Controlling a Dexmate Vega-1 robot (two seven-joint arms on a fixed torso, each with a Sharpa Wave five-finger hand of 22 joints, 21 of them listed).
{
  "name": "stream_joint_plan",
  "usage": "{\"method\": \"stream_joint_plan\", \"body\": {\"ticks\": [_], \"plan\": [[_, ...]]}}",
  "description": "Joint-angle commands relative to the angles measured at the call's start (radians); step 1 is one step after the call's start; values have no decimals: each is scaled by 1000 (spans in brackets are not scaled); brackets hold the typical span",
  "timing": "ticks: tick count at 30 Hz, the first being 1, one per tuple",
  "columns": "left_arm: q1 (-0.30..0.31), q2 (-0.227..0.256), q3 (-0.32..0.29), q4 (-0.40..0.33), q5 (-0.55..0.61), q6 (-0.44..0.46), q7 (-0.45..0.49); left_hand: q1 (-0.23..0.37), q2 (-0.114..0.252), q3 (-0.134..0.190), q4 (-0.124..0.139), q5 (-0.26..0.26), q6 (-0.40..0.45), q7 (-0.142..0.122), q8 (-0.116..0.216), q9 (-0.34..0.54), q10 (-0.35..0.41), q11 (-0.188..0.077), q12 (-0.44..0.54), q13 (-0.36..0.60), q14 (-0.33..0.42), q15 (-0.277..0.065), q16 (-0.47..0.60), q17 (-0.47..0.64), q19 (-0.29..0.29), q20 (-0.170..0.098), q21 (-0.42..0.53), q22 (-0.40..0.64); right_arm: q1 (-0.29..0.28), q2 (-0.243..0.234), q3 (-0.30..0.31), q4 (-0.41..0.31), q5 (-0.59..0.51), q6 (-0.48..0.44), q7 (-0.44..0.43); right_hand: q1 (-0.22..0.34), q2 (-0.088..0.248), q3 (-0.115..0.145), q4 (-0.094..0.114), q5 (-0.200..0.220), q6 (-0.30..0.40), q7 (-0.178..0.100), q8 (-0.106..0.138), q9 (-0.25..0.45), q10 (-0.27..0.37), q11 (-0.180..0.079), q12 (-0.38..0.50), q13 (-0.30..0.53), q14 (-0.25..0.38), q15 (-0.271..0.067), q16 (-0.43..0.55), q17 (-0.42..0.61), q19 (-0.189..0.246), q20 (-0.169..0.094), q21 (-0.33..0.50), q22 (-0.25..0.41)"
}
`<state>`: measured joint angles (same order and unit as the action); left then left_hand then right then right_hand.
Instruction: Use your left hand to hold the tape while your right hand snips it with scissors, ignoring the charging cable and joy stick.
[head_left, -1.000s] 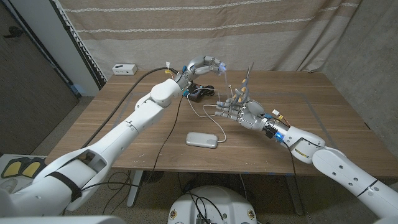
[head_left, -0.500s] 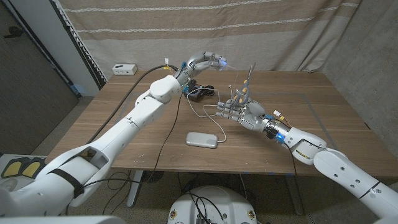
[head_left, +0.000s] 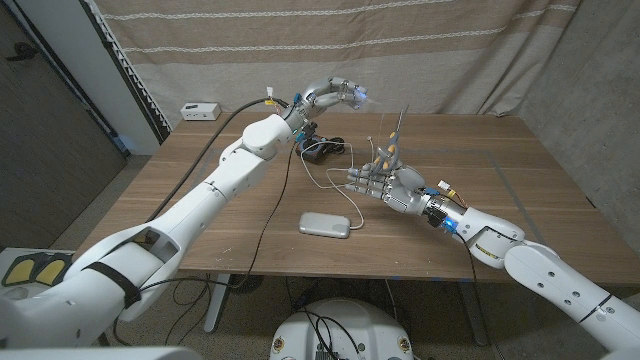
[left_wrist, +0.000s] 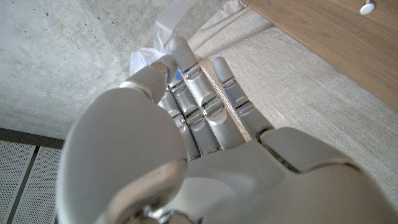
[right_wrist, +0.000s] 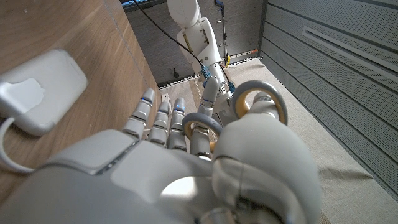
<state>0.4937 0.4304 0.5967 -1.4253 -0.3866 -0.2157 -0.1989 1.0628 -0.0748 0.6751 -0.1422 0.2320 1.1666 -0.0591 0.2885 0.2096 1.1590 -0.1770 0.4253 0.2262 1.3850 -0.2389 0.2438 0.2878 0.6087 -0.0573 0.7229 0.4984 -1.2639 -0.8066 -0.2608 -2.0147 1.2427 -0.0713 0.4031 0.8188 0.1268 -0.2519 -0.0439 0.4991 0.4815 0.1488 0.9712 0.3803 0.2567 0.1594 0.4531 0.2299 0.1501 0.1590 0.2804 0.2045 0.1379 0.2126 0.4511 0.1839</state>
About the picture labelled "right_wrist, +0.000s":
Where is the silver power bank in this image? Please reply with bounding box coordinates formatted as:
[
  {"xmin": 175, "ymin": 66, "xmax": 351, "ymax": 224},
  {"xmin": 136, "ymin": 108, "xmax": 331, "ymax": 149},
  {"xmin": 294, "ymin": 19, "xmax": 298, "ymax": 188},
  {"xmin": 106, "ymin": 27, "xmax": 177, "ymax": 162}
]
[{"xmin": 0, "ymin": 48, "xmax": 89, "ymax": 137}]

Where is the beige striped curtain backdrop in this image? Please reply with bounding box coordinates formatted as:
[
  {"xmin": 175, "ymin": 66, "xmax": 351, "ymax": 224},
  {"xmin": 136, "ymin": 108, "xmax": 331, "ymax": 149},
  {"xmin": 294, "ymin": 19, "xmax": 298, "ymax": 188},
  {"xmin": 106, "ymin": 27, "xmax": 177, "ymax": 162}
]
[{"xmin": 158, "ymin": 58, "xmax": 398, "ymax": 224}]

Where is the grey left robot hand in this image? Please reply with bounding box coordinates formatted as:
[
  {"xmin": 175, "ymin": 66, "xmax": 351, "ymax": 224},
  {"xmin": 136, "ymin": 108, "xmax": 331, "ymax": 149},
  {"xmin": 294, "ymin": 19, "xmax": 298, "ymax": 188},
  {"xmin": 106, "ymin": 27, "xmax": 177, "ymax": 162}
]
[{"xmin": 208, "ymin": 62, "xmax": 238, "ymax": 125}]

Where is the black zigzag frame strip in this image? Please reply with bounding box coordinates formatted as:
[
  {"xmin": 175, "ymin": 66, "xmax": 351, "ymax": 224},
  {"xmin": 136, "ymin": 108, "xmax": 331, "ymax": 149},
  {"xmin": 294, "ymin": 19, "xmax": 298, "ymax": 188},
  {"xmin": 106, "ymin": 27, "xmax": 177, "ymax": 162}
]
[{"xmin": 157, "ymin": 49, "xmax": 264, "ymax": 90}]

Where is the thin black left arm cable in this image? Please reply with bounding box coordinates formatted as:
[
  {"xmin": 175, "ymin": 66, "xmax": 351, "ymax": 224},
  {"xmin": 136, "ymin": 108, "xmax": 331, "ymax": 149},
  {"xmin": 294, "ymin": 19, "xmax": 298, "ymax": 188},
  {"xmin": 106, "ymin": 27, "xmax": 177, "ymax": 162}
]
[{"xmin": 133, "ymin": 0, "xmax": 205, "ymax": 69}]

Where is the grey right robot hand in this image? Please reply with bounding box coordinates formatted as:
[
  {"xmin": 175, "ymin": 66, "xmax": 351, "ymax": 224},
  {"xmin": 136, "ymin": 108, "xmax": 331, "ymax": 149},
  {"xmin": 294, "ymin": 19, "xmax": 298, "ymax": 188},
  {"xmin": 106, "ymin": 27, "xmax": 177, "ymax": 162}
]
[{"xmin": 0, "ymin": 77, "xmax": 323, "ymax": 224}]

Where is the white charging cable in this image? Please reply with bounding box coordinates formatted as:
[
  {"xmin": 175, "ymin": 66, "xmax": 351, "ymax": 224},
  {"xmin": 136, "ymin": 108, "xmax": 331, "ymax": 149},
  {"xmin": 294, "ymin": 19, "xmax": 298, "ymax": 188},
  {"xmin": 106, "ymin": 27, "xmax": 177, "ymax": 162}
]
[{"xmin": 0, "ymin": 116, "xmax": 35, "ymax": 174}]

